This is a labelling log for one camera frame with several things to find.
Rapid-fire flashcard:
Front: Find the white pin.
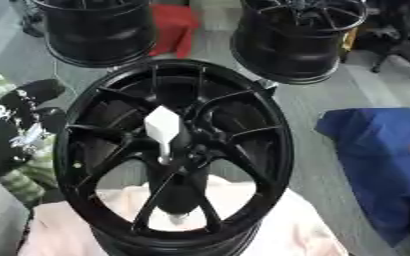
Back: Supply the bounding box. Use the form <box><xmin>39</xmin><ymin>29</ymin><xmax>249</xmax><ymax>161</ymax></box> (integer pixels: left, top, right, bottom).
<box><xmin>142</xmin><ymin>105</ymin><xmax>184</xmax><ymax>165</ymax></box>

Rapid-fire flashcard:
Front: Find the black office chair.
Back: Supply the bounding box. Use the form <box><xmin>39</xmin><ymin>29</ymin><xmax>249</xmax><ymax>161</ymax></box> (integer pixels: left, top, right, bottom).
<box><xmin>339</xmin><ymin>0</ymin><xmax>410</xmax><ymax>81</ymax></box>

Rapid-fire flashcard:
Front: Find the red stool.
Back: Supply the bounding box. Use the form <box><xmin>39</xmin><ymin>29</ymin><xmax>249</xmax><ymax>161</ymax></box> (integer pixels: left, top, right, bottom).
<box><xmin>147</xmin><ymin>3</ymin><xmax>202</xmax><ymax>60</ymax></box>

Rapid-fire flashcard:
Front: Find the black wheel rim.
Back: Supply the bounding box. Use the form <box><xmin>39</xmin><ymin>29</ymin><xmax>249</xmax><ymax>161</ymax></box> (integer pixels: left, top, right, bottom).
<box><xmin>229</xmin><ymin>0</ymin><xmax>370</xmax><ymax>86</ymax></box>
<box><xmin>31</xmin><ymin>0</ymin><xmax>158</xmax><ymax>69</ymax></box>

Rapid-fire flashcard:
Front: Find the black spoked wheel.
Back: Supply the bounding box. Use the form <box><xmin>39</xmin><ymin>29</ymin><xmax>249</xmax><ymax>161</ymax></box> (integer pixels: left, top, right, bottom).
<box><xmin>52</xmin><ymin>59</ymin><xmax>296</xmax><ymax>256</ymax></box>

